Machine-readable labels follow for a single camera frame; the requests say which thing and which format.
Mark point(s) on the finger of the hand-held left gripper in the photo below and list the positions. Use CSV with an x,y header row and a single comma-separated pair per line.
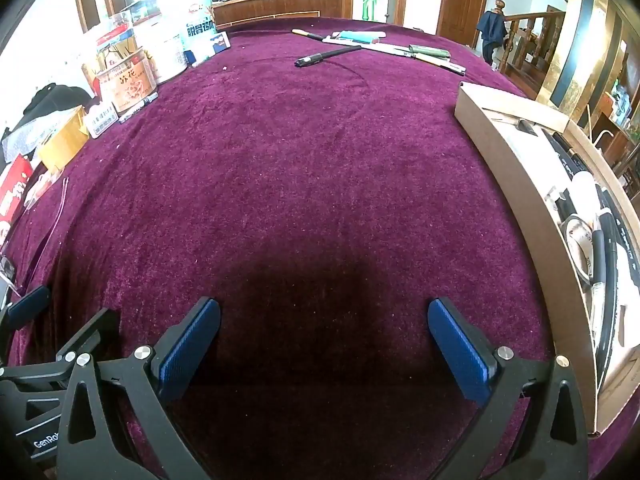
x,y
30,306
92,330

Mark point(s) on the blue white plastic case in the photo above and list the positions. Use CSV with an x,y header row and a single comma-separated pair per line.
x,y
357,36

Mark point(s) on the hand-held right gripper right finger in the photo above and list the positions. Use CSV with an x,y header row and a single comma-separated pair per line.
x,y
460,350

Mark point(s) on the yellow packing tape roll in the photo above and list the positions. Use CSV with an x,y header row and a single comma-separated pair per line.
x,y
62,137

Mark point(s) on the long white stick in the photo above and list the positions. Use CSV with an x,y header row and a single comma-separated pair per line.
x,y
380,47

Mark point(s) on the wooden side cabinet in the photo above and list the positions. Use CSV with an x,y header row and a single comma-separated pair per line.
x,y
620,115

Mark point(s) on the black bag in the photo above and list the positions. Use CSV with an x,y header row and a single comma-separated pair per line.
x,y
55,100

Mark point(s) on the black tape roll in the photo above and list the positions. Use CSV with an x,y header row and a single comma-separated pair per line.
x,y
580,252

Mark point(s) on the red lidded orange jar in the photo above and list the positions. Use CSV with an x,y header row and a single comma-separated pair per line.
x,y
127,82

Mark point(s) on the wooden stair railing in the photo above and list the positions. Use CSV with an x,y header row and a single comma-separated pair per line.
x,y
530,30

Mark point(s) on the small white carton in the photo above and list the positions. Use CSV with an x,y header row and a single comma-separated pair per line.
x,y
102,120

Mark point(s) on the eyeglasses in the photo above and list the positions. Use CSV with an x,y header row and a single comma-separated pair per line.
x,y
59,205

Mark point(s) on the small blue white box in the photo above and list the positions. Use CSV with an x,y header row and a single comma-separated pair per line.
x,y
218,42

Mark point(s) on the black slim rod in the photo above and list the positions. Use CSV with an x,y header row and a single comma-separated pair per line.
x,y
327,55

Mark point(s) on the red paper bag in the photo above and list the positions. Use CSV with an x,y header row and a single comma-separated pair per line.
x,y
12,192

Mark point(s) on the red lighter in clear pack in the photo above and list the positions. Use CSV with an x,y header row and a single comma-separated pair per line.
x,y
42,183

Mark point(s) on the white plastic jar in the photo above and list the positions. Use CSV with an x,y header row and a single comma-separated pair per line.
x,y
165,52

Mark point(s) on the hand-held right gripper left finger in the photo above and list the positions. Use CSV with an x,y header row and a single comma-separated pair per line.
x,y
190,345

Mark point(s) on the bubble wrap bag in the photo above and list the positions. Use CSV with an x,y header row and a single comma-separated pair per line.
x,y
15,140

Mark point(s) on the wooden door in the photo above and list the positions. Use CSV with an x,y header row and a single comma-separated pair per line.
x,y
462,2

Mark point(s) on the wooden counter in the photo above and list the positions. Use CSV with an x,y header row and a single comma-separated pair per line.
x,y
280,7

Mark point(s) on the cardboard box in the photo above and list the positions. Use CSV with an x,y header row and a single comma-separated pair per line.
x,y
500,140

